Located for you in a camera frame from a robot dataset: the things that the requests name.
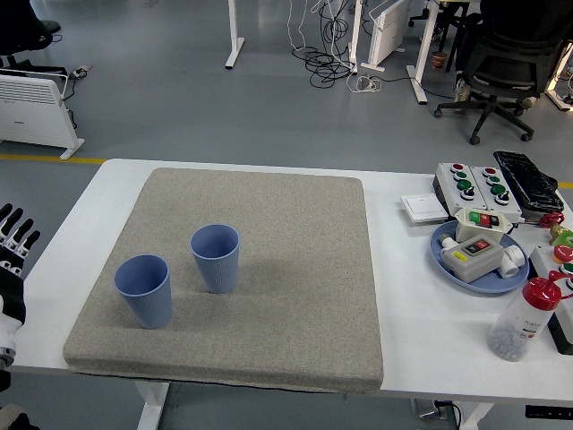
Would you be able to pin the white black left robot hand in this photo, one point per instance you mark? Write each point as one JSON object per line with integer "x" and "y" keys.
{"x": 13, "y": 286}

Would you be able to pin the blue ribbed cup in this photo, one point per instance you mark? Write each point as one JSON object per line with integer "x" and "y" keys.
{"x": 150, "y": 304}
{"x": 219, "y": 273}

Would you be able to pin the brown paper cup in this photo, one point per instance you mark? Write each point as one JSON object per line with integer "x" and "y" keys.
{"x": 439, "y": 60}

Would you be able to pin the white table leg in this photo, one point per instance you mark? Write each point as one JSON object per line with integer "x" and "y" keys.
{"x": 152, "y": 407}
{"x": 476, "y": 416}

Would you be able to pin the grey floor power strip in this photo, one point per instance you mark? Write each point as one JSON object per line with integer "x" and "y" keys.
{"x": 81, "y": 71}

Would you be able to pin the grey-brown mat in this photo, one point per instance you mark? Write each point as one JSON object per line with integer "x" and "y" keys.
{"x": 291, "y": 269}

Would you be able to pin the white desk leg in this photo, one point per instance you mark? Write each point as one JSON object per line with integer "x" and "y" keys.
{"x": 233, "y": 40}
{"x": 559, "y": 100}
{"x": 421, "y": 76}
{"x": 355, "y": 36}

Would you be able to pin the white plug adapter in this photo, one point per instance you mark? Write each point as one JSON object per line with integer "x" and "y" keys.
{"x": 445, "y": 243}

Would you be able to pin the white four-button control box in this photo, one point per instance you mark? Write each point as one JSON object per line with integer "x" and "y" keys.
{"x": 450, "y": 183}
{"x": 482, "y": 186}

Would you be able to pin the blue round plate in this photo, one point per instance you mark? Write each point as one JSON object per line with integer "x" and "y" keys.
{"x": 492, "y": 285}

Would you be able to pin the white pipe fitting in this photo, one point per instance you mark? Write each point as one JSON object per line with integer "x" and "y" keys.
{"x": 510, "y": 268}

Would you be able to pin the clear bottle red cap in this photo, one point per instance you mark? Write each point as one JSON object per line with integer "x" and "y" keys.
{"x": 515, "y": 322}

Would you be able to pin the black plastic tray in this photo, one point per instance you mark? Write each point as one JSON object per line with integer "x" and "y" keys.
{"x": 530, "y": 179}

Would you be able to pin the black mesh office chair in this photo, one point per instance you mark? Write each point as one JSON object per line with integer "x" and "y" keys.
{"x": 506, "y": 67}

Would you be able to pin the black desk control panel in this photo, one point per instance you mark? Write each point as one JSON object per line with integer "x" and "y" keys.
{"x": 548, "y": 411}

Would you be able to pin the green plastic part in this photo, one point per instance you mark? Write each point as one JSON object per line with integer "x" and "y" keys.
{"x": 567, "y": 237}

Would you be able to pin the white wall switch plate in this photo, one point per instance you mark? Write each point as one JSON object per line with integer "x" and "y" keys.
{"x": 423, "y": 206}

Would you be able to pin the white green-red switch box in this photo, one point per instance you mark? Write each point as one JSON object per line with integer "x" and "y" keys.
{"x": 467, "y": 232}

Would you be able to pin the grey push-button switch box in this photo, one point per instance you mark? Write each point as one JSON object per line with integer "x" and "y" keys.
{"x": 474, "y": 268}

